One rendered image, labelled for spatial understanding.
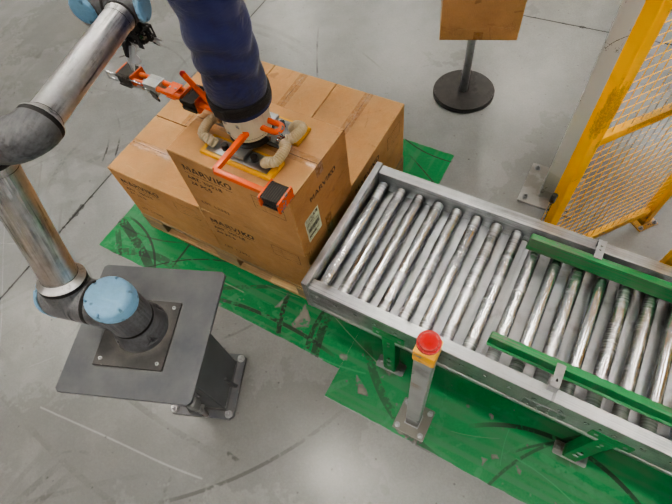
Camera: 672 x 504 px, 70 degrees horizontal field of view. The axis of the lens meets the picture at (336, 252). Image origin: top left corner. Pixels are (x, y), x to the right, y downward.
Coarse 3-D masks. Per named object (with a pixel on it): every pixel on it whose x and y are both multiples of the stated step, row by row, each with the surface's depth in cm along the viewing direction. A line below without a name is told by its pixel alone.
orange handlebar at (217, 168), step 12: (168, 84) 192; (180, 84) 190; (168, 96) 192; (204, 108) 184; (276, 120) 176; (276, 132) 173; (240, 144) 173; (228, 156) 170; (216, 168) 167; (228, 180) 166; (240, 180) 163
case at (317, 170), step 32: (192, 128) 198; (224, 128) 196; (320, 128) 191; (192, 160) 189; (288, 160) 184; (320, 160) 182; (192, 192) 217; (224, 192) 197; (256, 192) 181; (320, 192) 193; (256, 224) 207; (288, 224) 189; (320, 224) 207
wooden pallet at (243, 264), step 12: (396, 168) 280; (144, 216) 284; (168, 228) 285; (192, 240) 282; (216, 252) 276; (240, 264) 269; (252, 264) 256; (264, 276) 265; (276, 276) 252; (288, 288) 260; (300, 288) 249
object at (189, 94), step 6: (186, 90) 186; (192, 90) 188; (204, 90) 185; (180, 96) 185; (186, 96) 186; (192, 96) 186; (198, 96) 185; (180, 102) 186; (186, 102) 184; (192, 102) 184; (198, 102) 184; (204, 102) 187; (186, 108) 187; (192, 108) 186; (198, 108) 185
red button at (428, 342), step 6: (426, 330) 135; (420, 336) 134; (426, 336) 134; (432, 336) 134; (438, 336) 134; (420, 342) 133; (426, 342) 133; (432, 342) 133; (438, 342) 133; (420, 348) 133; (426, 348) 132; (432, 348) 132; (438, 348) 132; (426, 354) 132; (432, 354) 132
